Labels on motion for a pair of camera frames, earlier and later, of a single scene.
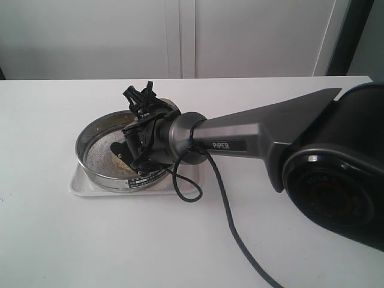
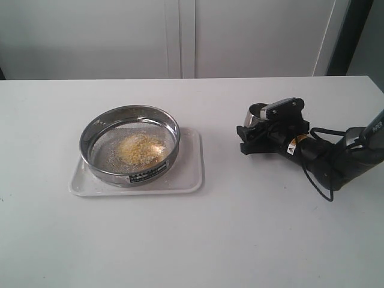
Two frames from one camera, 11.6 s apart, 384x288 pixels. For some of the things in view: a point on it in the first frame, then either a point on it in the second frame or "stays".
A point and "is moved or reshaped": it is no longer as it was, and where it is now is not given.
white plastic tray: (184, 180) stays
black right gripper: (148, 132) to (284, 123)
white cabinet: (70, 39) stays
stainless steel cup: (171, 103) is moved or reshaped
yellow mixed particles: (120, 165) is moved or reshaped
